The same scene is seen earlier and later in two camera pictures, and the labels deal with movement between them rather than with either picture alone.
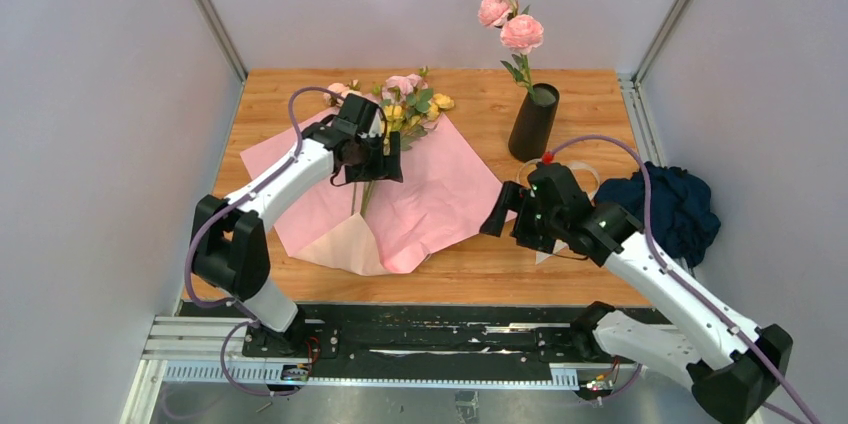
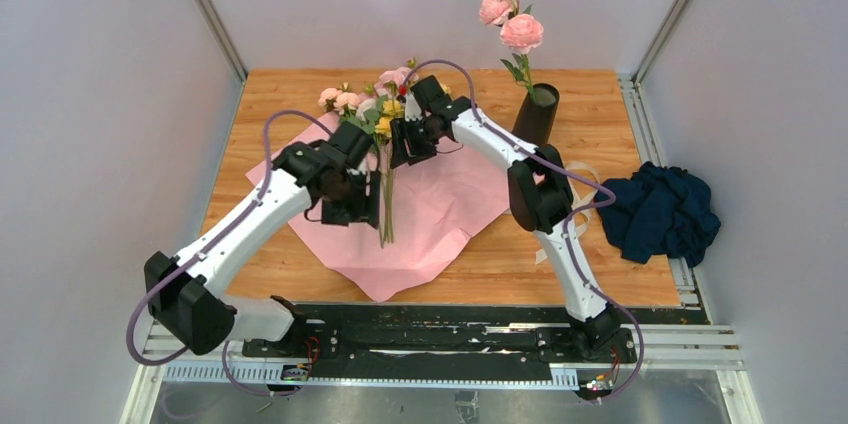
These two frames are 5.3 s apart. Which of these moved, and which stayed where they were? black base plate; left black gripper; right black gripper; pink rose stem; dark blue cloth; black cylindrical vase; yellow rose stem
Moved: yellow rose stem; left black gripper; right black gripper
Stayed: dark blue cloth; black base plate; black cylindrical vase; pink rose stem
